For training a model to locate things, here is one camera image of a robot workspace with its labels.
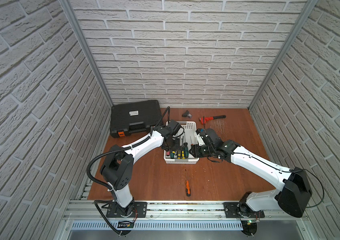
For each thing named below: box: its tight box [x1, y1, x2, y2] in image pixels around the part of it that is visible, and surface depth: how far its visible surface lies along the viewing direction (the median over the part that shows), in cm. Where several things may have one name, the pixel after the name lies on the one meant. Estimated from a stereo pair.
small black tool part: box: [181, 110, 192, 119], surface depth 116 cm
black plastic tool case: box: [109, 99, 162, 138], surface depth 108 cm
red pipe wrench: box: [199, 115, 227, 125], surface depth 116 cm
